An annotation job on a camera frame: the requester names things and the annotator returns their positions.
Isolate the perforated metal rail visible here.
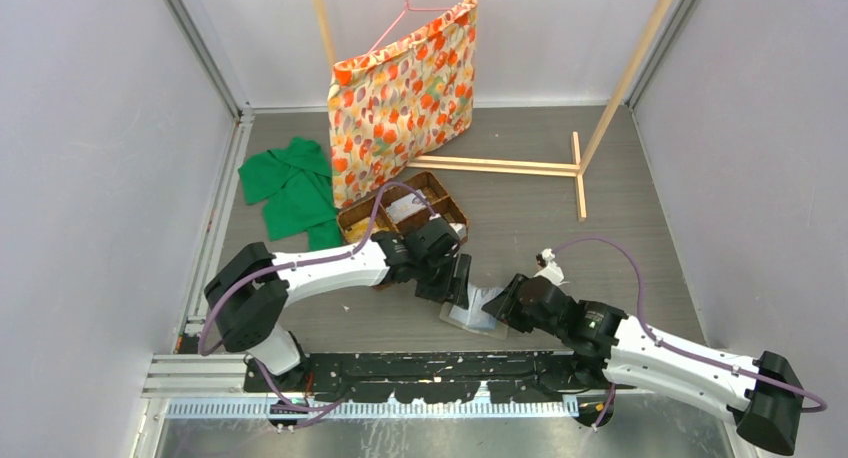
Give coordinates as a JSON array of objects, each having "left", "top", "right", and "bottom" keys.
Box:
[{"left": 164, "top": 396, "right": 579, "bottom": 420}]

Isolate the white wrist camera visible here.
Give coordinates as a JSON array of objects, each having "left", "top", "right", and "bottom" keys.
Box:
[
  {"left": 449, "top": 222, "right": 468, "bottom": 243},
  {"left": 534, "top": 248, "right": 566, "bottom": 286}
]

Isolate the brown wicker basket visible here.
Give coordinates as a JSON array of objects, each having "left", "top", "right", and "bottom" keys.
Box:
[{"left": 336, "top": 171, "right": 470, "bottom": 244}]

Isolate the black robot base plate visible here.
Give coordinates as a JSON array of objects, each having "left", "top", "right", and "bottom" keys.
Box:
[{"left": 272, "top": 351, "right": 610, "bottom": 404}]

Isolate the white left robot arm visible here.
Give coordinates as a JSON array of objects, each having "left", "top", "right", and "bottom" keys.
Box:
[{"left": 198, "top": 215, "right": 470, "bottom": 392}]

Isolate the pink wire hanger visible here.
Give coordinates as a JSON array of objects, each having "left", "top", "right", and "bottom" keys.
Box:
[{"left": 367, "top": 0, "right": 451, "bottom": 54}]

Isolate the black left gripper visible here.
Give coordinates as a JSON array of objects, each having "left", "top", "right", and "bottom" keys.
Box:
[{"left": 415, "top": 250, "right": 470, "bottom": 310}]

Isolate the wooden rack stand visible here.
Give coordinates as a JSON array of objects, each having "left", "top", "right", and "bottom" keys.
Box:
[{"left": 282, "top": 0, "right": 671, "bottom": 204}]

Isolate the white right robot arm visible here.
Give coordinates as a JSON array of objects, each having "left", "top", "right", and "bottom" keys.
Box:
[{"left": 482, "top": 274, "right": 803, "bottom": 456}]

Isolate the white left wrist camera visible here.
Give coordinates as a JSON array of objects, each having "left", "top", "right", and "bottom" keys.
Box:
[{"left": 449, "top": 222, "right": 468, "bottom": 243}]

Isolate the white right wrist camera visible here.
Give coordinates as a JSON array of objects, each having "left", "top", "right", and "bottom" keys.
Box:
[{"left": 534, "top": 248, "right": 566, "bottom": 286}]

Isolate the floral orange fabric bag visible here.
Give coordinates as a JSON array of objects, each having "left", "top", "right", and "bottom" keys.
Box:
[{"left": 327, "top": 0, "right": 478, "bottom": 209}]

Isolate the green cloth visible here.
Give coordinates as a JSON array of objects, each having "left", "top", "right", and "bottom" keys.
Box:
[{"left": 238, "top": 137, "right": 343, "bottom": 251}]

